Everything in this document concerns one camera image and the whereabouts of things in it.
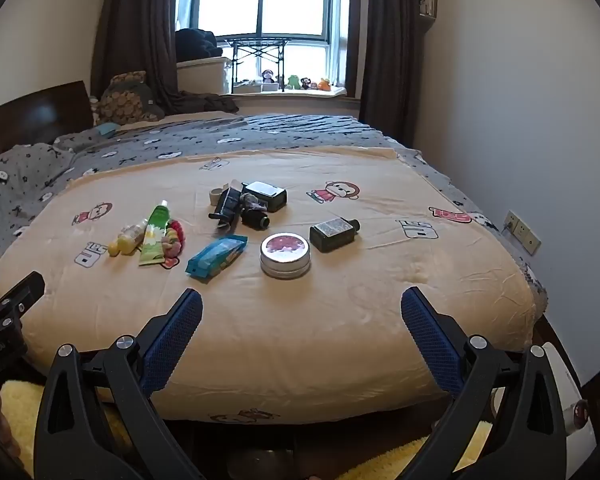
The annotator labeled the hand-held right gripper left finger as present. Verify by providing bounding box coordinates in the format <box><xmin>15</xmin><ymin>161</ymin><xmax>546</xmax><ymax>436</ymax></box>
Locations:
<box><xmin>33</xmin><ymin>287</ymin><xmax>204</xmax><ymax>480</ymax></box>

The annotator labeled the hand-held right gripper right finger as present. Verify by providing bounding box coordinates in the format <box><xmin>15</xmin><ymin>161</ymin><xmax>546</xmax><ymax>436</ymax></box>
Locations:
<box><xmin>400</xmin><ymin>286</ymin><xmax>567</xmax><ymax>480</ymax></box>

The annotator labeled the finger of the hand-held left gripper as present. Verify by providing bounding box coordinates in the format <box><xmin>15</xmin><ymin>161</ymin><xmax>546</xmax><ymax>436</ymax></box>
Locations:
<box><xmin>0</xmin><ymin>271</ymin><xmax>46</xmax><ymax>322</ymax></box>

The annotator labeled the blue snack packet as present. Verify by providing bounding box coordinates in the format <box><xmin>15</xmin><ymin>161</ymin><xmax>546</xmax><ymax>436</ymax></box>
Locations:
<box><xmin>185</xmin><ymin>234</ymin><xmax>248</xmax><ymax>280</ymax></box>

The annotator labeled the green tube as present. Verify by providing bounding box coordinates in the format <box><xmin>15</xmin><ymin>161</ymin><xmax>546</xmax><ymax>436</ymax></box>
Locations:
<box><xmin>138</xmin><ymin>200</ymin><xmax>171</xmax><ymax>267</ymax></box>

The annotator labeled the small yellow bottle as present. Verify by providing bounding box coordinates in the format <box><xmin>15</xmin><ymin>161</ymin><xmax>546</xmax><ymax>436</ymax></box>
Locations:
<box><xmin>108</xmin><ymin>219</ymin><xmax>150</xmax><ymax>258</ymax></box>

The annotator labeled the round metal tin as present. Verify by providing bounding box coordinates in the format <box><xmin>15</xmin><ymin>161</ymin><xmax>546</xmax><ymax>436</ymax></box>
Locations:
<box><xmin>259</xmin><ymin>232</ymin><xmax>312</xmax><ymax>278</ymax></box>

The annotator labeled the dark green glass bottle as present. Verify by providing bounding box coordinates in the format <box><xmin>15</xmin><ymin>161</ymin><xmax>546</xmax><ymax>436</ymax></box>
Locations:
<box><xmin>309</xmin><ymin>217</ymin><xmax>361</xmax><ymax>253</ymax></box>

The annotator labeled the black cylinder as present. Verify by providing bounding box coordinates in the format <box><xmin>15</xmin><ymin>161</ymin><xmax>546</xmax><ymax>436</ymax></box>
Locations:
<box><xmin>240</xmin><ymin>208</ymin><xmax>270</xmax><ymax>231</ymax></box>

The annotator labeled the black box with white top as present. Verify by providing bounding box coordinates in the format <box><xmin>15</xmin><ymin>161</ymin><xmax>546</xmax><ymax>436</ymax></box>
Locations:
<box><xmin>242</xmin><ymin>181</ymin><xmax>287</xmax><ymax>212</ymax></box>

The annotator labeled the yellow fluffy rug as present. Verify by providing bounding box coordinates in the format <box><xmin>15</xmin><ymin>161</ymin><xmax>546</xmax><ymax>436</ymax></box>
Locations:
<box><xmin>0</xmin><ymin>379</ymin><xmax>496</xmax><ymax>480</ymax></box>

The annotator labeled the grey printed pillow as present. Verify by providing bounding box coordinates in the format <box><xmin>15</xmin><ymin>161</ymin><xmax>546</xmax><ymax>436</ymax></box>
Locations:
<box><xmin>0</xmin><ymin>142</ymin><xmax>76</xmax><ymax>256</ymax></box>

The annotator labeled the beige printed blanket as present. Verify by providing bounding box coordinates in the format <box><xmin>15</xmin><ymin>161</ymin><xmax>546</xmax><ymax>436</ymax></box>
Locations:
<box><xmin>0</xmin><ymin>146</ymin><xmax>538</xmax><ymax>421</ymax></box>

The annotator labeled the white appliance with red button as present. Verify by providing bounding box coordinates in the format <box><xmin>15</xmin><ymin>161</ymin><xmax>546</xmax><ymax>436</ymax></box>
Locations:
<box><xmin>540</xmin><ymin>342</ymin><xmax>598</xmax><ymax>480</ymax></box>

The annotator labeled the dark wooden headboard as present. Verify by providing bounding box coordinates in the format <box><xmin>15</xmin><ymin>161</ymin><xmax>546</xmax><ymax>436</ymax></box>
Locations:
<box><xmin>0</xmin><ymin>80</ymin><xmax>95</xmax><ymax>168</ymax></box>

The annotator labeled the brown patterned pillow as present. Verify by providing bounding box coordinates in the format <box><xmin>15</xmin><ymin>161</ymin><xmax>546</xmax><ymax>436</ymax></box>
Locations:
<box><xmin>96</xmin><ymin>70</ymin><xmax>166</xmax><ymax>126</ymax></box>

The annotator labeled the grey printed quilt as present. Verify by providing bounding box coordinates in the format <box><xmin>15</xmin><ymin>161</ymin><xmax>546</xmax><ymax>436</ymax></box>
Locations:
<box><xmin>0</xmin><ymin>114</ymin><xmax>551</xmax><ymax>306</ymax></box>

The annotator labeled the dark cloth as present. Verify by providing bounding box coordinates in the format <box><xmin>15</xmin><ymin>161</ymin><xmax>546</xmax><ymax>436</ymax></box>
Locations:
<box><xmin>167</xmin><ymin>90</ymin><xmax>241</xmax><ymax>116</ymax></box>

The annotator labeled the white storage box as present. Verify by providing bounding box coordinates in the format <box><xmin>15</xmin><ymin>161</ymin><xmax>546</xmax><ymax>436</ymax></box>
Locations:
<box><xmin>176</xmin><ymin>56</ymin><xmax>232</xmax><ymax>96</ymax></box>

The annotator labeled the dark brown curtain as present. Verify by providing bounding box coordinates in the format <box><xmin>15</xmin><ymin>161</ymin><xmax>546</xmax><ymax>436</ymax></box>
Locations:
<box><xmin>347</xmin><ymin>0</ymin><xmax>423</xmax><ymax>148</ymax></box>
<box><xmin>91</xmin><ymin>0</ymin><xmax>191</xmax><ymax>116</ymax></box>

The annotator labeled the dark clothes pile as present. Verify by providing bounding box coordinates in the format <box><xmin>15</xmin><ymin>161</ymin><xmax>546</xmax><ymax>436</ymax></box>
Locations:
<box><xmin>175</xmin><ymin>28</ymin><xmax>224</xmax><ymax>62</ymax></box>

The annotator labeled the black folding rack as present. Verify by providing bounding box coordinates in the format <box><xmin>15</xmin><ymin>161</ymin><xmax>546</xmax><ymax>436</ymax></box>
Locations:
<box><xmin>228</xmin><ymin>36</ymin><xmax>291</xmax><ymax>93</ymax></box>

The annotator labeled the window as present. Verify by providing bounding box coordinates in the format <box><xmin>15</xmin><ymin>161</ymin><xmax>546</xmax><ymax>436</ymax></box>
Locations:
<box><xmin>175</xmin><ymin>0</ymin><xmax>351</xmax><ymax>96</ymax></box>

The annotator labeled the beige wall socket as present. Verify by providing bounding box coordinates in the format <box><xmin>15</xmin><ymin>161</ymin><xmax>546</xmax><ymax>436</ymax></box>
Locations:
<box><xmin>515</xmin><ymin>225</ymin><xmax>542</xmax><ymax>256</ymax></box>

